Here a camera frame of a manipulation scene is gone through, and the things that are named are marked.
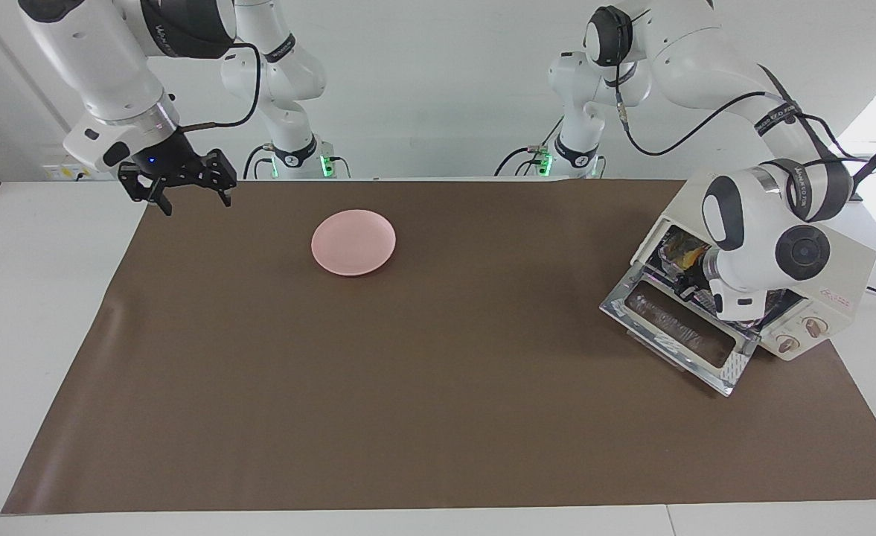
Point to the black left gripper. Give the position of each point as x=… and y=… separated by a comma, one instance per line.
x=698, y=286

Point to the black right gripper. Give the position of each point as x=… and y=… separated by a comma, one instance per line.
x=166, y=161

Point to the sliced orange bread loaf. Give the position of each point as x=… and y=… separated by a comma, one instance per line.
x=694, y=257

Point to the aluminium foil tray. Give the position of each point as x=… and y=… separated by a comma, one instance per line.
x=674, y=244

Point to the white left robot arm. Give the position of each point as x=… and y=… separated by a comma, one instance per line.
x=750, y=246

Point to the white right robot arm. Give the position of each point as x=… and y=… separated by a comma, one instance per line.
x=91, y=59

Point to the glass oven door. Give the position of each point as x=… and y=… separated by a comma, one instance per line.
x=676, y=327

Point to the cream oven knob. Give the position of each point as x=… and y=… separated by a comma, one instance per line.
x=815, y=326
x=787, y=344

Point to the cream toaster oven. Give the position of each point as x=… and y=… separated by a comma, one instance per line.
x=852, y=283

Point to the green lit base connector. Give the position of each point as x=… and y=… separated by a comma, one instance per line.
x=545, y=160
x=327, y=164

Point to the pink round plate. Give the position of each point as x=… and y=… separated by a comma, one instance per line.
x=352, y=242

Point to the brown table mat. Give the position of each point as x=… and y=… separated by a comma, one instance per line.
x=333, y=409

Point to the white wall socket box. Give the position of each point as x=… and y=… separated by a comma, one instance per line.
x=52, y=171

